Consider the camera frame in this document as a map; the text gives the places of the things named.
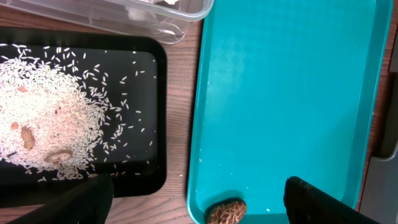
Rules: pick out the cooked rice pile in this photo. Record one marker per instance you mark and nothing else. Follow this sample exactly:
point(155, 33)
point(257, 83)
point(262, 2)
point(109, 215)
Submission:
point(71, 113)

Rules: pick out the clear plastic waste bin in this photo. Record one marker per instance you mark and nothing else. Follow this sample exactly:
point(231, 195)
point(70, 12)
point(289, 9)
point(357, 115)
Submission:
point(164, 20)

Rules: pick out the brown food scrap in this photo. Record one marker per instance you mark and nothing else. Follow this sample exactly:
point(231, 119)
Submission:
point(227, 212)

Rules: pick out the teal serving tray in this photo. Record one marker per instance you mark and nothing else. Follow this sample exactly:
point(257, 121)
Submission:
point(285, 88)

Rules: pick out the grey dishwasher rack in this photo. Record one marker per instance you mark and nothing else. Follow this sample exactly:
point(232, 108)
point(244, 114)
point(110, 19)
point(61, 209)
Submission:
point(379, 200)

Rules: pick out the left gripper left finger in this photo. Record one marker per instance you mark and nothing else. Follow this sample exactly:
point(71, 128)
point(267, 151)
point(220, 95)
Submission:
point(88, 203)

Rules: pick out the black plastic tray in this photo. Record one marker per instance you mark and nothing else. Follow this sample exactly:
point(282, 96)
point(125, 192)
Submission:
point(17, 189)

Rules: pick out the white napkin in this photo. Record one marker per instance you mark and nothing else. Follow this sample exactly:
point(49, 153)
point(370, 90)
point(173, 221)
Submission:
point(140, 15)

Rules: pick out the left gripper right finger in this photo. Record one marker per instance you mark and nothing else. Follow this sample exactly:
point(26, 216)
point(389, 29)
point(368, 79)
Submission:
point(306, 204)

